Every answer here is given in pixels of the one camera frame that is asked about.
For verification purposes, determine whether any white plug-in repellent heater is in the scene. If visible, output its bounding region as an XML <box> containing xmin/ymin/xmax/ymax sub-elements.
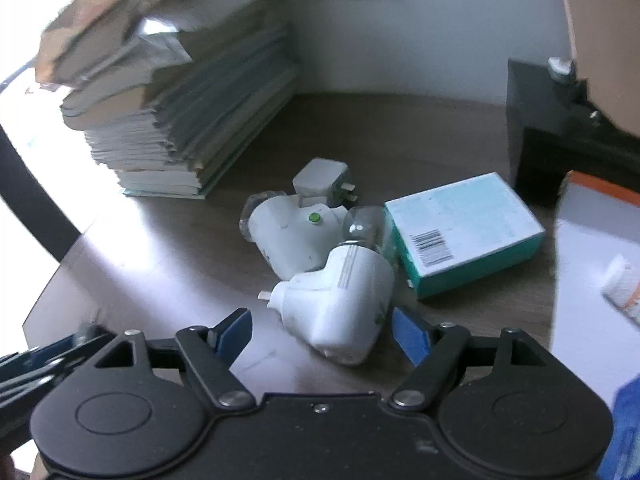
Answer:
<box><xmin>239</xmin><ymin>191</ymin><xmax>347</xmax><ymax>281</ymax></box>

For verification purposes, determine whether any teal white carton box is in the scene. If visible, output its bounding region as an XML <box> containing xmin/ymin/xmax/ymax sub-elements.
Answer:
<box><xmin>385</xmin><ymin>172</ymin><xmax>546</xmax><ymax>300</ymax></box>

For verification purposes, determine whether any white usb charger plug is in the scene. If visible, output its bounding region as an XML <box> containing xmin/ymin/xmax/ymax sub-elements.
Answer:
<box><xmin>293</xmin><ymin>157</ymin><xmax>358</xmax><ymax>208</ymax></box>

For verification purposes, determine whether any white orange tube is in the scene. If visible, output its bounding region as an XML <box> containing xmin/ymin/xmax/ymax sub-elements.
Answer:
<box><xmin>601</xmin><ymin>255</ymin><xmax>640</xmax><ymax>325</ymax></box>

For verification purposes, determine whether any orange rimmed white tray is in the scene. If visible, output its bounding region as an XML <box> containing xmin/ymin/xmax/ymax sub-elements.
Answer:
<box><xmin>550</xmin><ymin>171</ymin><xmax>639</xmax><ymax>405</ymax></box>

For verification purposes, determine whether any black monitor stand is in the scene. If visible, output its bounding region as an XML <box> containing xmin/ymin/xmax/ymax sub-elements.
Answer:
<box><xmin>506</xmin><ymin>60</ymin><xmax>639</xmax><ymax>207</ymax></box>

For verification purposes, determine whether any stack of books and papers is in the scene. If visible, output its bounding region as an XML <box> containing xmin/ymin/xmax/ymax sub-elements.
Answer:
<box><xmin>35</xmin><ymin>0</ymin><xmax>299</xmax><ymax>198</ymax></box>

